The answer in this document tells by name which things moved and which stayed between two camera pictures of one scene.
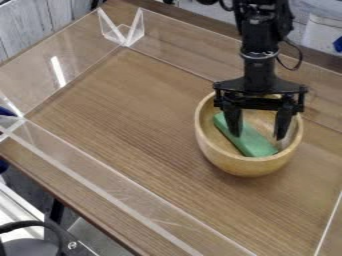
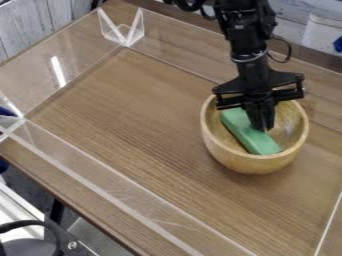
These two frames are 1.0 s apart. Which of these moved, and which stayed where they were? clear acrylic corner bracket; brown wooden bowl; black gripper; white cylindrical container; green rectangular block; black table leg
Moved: black gripper; green rectangular block; brown wooden bowl
Stayed: white cylindrical container; black table leg; clear acrylic corner bracket
